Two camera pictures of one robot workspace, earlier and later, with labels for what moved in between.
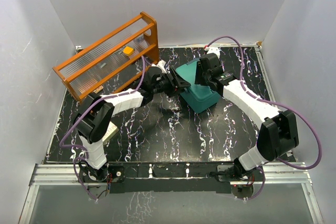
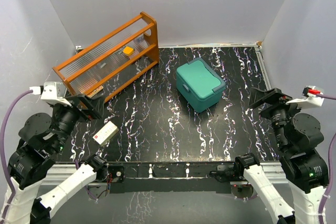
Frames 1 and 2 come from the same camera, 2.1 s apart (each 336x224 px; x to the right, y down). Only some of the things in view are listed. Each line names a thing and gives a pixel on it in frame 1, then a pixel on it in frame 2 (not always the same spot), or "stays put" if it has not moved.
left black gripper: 175,90 to 95,108
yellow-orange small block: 128,51 stays put
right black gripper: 198,80 to 271,96
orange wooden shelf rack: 112,61 stays put
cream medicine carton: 112,129 stays put
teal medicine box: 197,97 stays put
